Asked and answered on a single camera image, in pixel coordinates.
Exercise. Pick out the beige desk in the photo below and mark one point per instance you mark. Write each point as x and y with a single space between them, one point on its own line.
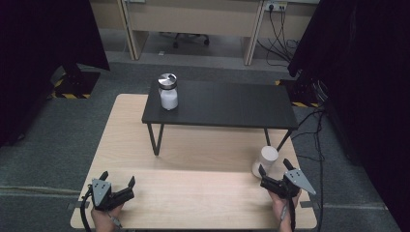
193 19

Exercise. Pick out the black office chair base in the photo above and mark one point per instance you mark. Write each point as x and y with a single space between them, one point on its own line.
190 37

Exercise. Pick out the person's left hand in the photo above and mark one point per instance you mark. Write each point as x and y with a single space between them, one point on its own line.
103 220

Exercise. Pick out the white wall socket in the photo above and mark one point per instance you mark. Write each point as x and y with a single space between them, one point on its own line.
276 5

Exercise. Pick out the striped black stand base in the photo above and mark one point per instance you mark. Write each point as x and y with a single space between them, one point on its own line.
79 85
301 93

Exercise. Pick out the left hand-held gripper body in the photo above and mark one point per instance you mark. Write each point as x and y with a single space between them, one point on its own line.
101 193

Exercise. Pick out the black desktop shelf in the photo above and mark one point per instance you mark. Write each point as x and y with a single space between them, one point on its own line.
225 103

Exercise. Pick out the white cup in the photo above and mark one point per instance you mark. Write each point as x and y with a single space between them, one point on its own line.
268 154

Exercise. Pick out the person's right hand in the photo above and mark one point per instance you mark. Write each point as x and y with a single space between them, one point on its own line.
280 201

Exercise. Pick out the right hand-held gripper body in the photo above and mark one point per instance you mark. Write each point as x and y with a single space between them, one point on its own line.
293 182

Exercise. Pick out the glass jar with silver lid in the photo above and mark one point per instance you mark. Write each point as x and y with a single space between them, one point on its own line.
169 96

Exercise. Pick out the black curtain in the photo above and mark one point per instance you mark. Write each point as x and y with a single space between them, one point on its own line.
42 48
361 80

